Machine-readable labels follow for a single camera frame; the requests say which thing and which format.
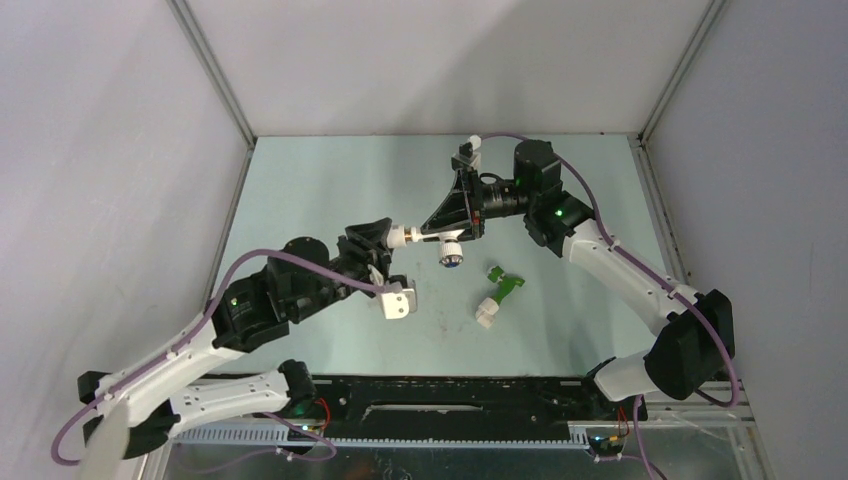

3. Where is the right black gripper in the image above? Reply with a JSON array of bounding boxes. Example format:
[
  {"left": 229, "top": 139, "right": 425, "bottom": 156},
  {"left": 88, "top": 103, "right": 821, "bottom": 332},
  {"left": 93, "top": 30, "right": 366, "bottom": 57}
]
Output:
[{"left": 421, "top": 168, "right": 534, "bottom": 244}]

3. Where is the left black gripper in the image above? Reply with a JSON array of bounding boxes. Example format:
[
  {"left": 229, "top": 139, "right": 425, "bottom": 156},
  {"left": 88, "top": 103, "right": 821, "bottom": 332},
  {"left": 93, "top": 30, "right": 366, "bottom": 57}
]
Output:
[{"left": 293, "top": 222, "right": 397, "bottom": 322}]

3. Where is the white elbow fitting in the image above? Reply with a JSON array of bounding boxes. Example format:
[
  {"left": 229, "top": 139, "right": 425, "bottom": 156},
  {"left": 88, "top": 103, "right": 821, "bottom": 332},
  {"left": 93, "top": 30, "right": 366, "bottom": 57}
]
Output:
[
  {"left": 475, "top": 297, "right": 500, "bottom": 329},
  {"left": 386, "top": 225, "right": 409, "bottom": 250}
]

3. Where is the white plastic faucet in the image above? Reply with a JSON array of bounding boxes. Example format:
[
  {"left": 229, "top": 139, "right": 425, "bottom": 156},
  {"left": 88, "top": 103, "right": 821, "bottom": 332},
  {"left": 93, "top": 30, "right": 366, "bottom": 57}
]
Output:
[{"left": 404, "top": 227, "right": 464, "bottom": 268}]

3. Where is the green plastic faucet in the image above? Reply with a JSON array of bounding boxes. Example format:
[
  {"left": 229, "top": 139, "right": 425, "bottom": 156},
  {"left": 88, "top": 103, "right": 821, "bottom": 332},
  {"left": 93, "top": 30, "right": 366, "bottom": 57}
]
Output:
[{"left": 486, "top": 265, "right": 525, "bottom": 305}]

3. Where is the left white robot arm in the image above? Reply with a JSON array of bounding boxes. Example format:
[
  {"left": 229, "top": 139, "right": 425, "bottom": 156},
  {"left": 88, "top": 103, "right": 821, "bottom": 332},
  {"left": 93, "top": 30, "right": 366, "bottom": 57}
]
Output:
[{"left": 74, "top": 218, "right": 419, "bottom": 460}]

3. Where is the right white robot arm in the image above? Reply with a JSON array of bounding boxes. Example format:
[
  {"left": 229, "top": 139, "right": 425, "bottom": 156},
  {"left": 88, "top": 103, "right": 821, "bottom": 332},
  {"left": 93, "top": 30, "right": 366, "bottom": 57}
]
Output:
[{"left": 401, "top": 136, "right": 741, "bottom": 418}]

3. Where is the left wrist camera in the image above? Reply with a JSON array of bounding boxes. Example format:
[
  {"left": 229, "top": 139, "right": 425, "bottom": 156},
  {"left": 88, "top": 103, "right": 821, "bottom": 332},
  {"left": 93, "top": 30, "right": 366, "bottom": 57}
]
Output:
[{"left": 369, "top": 266, "right": 418, "bottom": 320}]

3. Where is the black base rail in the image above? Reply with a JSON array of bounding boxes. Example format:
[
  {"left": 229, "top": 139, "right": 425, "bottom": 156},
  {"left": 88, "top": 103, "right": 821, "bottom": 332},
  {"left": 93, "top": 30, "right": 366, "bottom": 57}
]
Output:
[{"left": 280, "top": 375, "right": 648, "bottom": 440}]

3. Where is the grey cable duct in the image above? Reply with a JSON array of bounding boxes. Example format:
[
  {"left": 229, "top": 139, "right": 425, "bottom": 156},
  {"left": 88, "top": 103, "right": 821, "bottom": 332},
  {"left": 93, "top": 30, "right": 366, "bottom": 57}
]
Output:
[{"left": 174, "top": 422, "right": 590, "bottom": 450}]

